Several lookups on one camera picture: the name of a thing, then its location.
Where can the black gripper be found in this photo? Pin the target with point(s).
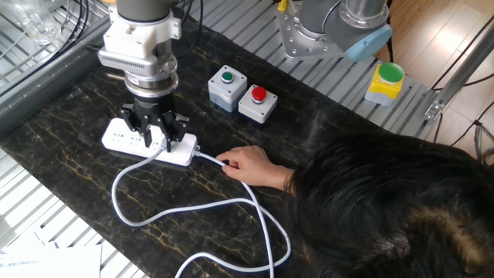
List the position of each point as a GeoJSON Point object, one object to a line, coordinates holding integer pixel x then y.
{"type": "Point", "coordinates": [154, 106]}

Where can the yellow box large green button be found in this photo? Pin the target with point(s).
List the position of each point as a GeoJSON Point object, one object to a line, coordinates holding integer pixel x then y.
{"type": "Point", "coordinates": [384, 90]}

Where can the grey box red push button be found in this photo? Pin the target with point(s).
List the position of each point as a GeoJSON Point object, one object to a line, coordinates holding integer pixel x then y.
{"type": "Point", "coordinates": [256, 112]}

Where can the aluminium frame pole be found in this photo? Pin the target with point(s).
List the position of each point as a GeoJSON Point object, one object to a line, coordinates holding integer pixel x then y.
{"type": "Point", "coordinates": [463, 71]}

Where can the grey box green push button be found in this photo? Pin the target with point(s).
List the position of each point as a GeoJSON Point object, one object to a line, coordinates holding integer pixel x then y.
{"type": "Point", "coordinates": [220, 90]}

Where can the white paper sheets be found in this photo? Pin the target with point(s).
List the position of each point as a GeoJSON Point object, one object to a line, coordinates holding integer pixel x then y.
{"type": "Point", "coordinates": [58, 262]}

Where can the black marble pattern slab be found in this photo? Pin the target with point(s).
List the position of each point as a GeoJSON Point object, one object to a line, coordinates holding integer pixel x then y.
{"type": "Point", "coordinates": [77, 185]}

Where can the white power strip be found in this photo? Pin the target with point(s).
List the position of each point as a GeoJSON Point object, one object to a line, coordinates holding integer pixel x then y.
{"type": "Point", "coordinates": [116, 141]}

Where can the silver robot mount plate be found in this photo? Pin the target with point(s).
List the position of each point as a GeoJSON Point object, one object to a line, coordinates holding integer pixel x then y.
{"type": "Point", "coordinates": [297, 42]}

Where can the person head black hair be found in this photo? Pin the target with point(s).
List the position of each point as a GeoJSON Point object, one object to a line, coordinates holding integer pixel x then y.
{"type": "Point", "coordinates": [386, 201]}

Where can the clear plastic container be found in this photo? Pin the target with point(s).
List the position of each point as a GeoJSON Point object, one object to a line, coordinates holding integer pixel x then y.
{"type": "Point", "coordinates": [31, 23]}

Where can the yellow plastic clip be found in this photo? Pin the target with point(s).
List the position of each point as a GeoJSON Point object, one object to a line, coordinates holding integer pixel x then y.
{"type": "Point", "coordinates": [282, 4]}

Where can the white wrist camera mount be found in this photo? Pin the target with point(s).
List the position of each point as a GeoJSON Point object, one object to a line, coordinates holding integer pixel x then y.
{"type": "Point", "coordinates": [131, 40]}

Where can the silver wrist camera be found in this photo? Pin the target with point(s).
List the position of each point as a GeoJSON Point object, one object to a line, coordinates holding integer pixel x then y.
{"type": "Point", "coordinates": [127, 62]}

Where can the person right hand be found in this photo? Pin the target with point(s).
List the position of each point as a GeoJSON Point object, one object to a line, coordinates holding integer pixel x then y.
{"type": "Point", "coordinates": [249, 166]}

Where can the grey aluminium beam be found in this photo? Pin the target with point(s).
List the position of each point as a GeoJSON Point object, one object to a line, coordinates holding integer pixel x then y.
{"type": "Point", "coordinates": [46, 81]}

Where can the person right forearm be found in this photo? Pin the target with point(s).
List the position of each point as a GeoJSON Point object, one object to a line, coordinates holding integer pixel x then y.
{"type": "Point", "coordinates": [283, 178]}

